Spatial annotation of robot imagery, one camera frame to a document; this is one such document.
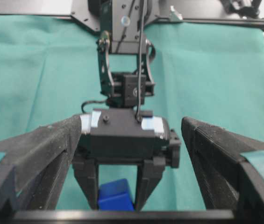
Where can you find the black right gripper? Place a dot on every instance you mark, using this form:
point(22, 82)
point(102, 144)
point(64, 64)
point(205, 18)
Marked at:
point(151, 154)

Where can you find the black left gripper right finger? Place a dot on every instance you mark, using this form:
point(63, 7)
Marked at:
point(231, 186)

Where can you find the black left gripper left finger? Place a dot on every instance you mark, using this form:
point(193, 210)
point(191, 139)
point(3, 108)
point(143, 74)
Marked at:
point(34, 165)

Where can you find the blue block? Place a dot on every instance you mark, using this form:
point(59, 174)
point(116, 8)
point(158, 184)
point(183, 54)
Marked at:
point(115, 196)

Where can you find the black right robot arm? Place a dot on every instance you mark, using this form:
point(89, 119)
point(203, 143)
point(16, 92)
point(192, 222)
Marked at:
point(124, 59)

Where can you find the green table cloth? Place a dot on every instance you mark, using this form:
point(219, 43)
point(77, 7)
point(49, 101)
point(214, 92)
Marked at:
point(49, 67)

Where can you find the black aluminium table frame rail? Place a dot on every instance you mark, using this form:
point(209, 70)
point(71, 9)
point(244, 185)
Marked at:
point(243, 13)

